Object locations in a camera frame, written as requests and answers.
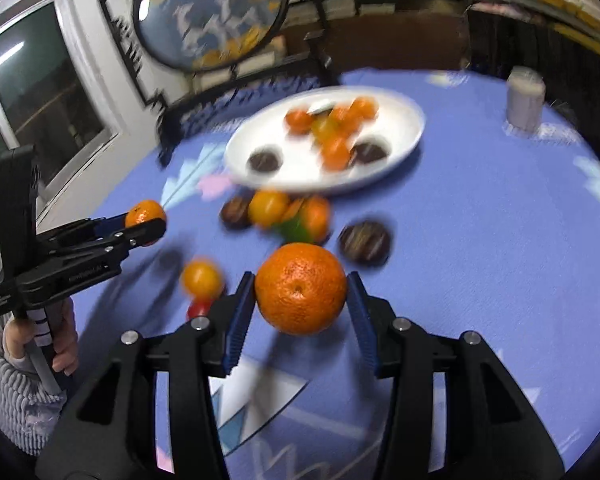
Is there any window with white frame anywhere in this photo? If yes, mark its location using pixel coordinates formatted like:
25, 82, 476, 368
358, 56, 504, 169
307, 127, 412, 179
0, 0, 126, 266

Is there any person's left forearm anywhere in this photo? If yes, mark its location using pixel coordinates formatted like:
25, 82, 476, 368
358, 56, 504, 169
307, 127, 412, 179
0, 315, 68, 456

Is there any mandarin with green leaf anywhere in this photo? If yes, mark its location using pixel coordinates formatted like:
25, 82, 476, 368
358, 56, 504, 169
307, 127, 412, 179
277, 194, 332, 245

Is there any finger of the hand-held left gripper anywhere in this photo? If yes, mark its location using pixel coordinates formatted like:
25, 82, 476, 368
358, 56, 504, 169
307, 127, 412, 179
39, 214, 130, 250
55, 218, 167, 267

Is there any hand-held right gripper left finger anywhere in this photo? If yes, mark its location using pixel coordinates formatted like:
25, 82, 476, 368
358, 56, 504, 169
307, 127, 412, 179
35, 271, 257, 480

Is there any small yellowish mandarin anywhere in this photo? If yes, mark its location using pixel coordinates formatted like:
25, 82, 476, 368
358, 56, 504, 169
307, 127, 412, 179
249, 189, 292, 228
180, 259, 225, 300

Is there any silver drink can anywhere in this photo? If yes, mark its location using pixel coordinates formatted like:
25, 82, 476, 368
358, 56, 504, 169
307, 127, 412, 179
504, 66, 546, 133

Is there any person's left hand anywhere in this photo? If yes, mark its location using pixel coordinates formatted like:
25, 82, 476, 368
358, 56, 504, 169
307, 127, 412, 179
2, 300, 79, 376

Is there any brown wooden board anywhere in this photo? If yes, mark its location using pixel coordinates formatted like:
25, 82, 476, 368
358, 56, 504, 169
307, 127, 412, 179
280, 10, 473, 73

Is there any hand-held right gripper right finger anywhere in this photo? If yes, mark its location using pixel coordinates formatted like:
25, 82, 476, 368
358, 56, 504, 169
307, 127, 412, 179
346, 271, 566, 480

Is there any large orange mandarin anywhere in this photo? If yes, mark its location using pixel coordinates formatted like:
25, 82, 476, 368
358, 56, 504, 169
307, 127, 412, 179
254, 242, 348, 337

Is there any white oval plate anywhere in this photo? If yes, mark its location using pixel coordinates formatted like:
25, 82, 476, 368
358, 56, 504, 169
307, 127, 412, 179
224, 86, 426, 196

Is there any small red fruit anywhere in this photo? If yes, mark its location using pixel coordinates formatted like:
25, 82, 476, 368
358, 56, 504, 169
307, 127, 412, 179
187, 297, 216, 320

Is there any round deer screen black frame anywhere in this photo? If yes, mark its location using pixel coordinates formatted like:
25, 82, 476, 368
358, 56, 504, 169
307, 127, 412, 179
100, 0, 341, 168

